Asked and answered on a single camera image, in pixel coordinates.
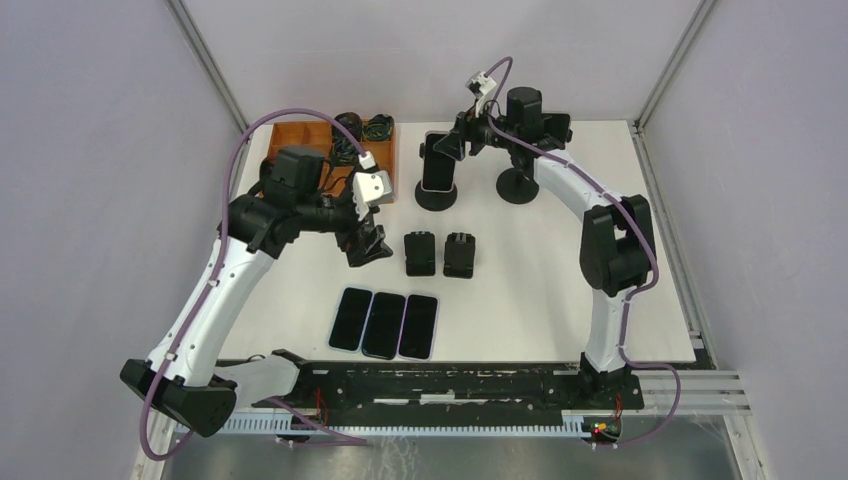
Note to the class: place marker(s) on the light blue case phone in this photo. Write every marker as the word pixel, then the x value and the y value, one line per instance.
pixel 350 319

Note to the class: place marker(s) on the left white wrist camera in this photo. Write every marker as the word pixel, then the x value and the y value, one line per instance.
pixel 371 186

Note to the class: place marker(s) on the white case phone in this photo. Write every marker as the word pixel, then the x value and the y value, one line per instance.
pixel 557 131

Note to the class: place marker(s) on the lilac case phone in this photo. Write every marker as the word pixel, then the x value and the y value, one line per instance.
pixel 418 330

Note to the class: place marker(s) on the white slotted cable duct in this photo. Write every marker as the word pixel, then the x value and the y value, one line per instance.
pixel 281 423

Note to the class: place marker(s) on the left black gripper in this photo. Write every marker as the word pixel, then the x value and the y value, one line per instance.
pixel 359 251

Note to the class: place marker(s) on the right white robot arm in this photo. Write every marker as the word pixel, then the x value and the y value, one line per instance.
pixel 617 251

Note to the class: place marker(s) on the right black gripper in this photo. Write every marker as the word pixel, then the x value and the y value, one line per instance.
pixel 468 125

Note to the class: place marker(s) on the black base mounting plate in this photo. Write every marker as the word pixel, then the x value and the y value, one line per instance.
pixel 451 394

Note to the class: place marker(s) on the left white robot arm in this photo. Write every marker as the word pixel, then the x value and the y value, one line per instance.
pixel 181 377

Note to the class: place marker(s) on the rolled green sock right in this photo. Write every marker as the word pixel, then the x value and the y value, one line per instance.
pixel 379 128

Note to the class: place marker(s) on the black round base clamp stand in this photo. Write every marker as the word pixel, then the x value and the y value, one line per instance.
pixel 435 201

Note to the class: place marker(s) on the black angled phone stand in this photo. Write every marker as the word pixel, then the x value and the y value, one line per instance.
pixel 420 255

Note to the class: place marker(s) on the dark blue case phone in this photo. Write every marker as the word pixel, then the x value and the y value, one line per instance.
pixel 383 328

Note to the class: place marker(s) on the rolled dark sock left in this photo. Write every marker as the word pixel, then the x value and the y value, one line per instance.
pixel 352 122

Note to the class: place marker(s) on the wooden compartment tray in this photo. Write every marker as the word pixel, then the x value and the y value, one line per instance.
pixel 319 136

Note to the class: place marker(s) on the rolled patterned sock front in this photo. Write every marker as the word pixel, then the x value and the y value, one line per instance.
pixel 343 153

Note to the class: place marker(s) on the tall black round stand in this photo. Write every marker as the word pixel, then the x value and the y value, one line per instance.
pixel 516 185

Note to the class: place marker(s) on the pink case phone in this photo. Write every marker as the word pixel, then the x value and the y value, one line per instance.
pixel 438 168

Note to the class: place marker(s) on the black folding phone stand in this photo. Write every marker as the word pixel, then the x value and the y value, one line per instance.
pixel 459 255

